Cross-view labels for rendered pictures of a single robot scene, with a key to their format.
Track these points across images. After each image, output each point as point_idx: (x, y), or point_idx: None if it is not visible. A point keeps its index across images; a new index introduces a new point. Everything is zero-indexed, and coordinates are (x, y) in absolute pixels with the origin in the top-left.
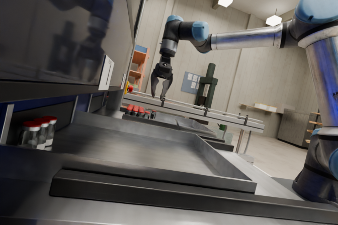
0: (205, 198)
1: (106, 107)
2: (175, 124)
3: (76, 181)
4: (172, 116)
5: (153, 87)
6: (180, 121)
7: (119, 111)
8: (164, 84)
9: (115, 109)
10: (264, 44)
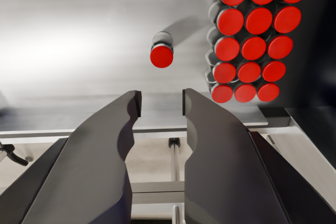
0: None
1: (334, 108)
2: (63, 79)
3: None
4: (78, 126)
5: (218, 120)
6: (46, 119)
7: (283, 106)
8: (102, 170)
9: (300, 109)
10: None
